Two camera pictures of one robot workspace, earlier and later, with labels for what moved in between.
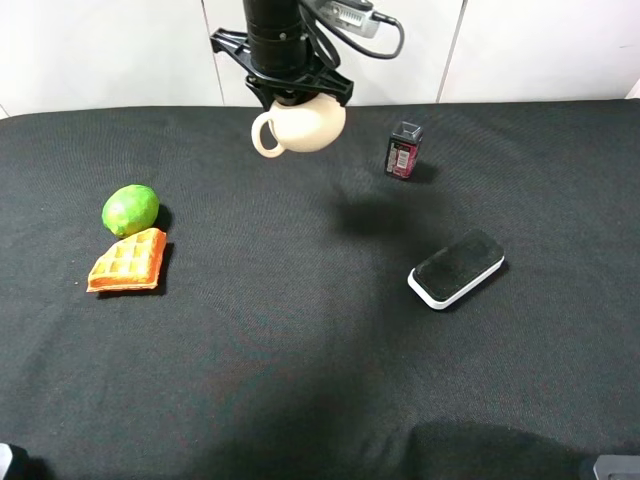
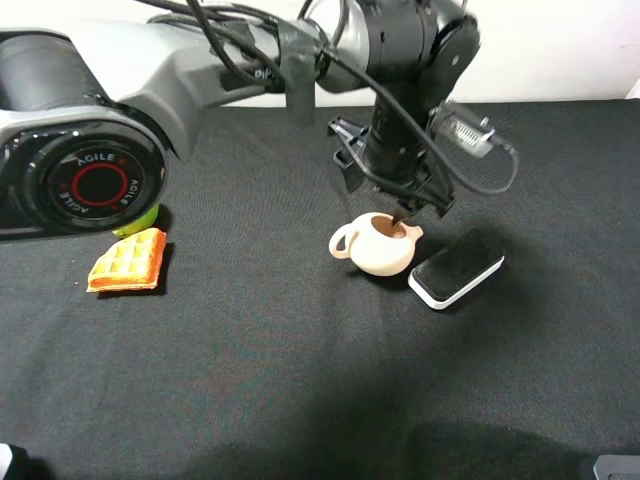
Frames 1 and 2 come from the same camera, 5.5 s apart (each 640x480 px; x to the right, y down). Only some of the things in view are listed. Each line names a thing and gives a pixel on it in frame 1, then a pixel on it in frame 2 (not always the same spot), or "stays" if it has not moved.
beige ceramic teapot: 305,127 to 376,245
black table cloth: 282,340 stays
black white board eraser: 444,271 stays
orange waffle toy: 133,263 stays
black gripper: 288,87 to 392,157
